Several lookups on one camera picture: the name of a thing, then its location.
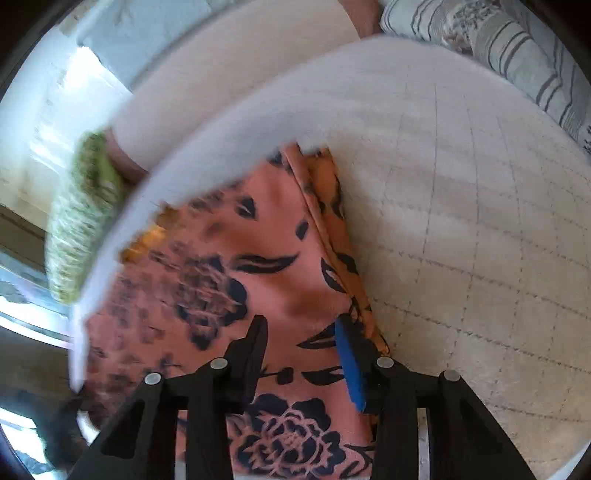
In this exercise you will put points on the orange black floral blouse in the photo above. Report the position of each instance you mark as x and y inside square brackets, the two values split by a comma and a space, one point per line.
[277, 286]

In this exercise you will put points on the small striped floral pillow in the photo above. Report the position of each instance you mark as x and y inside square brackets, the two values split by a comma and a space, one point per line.
[434, 18]

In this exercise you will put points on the large striped floral pillow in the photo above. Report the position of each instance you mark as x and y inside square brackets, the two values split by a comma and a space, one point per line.
[535, 60]

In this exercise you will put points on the grey-blue pillow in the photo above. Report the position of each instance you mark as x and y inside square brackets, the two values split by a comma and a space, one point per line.
[152, 32]

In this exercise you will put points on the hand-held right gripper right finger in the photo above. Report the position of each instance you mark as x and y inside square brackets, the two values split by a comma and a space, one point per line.
[351, 364]

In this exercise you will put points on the green patterned pillow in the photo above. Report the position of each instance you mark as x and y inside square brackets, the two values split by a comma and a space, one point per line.
[78, 230]

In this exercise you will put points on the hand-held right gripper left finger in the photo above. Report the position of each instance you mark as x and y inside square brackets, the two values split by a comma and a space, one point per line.
[247, 360]

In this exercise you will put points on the stained glass window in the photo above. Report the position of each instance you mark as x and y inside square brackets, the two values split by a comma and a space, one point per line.
[27, 295]

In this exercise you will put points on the pink bolster cushion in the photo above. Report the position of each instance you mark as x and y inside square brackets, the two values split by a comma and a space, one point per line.
[231, 83]

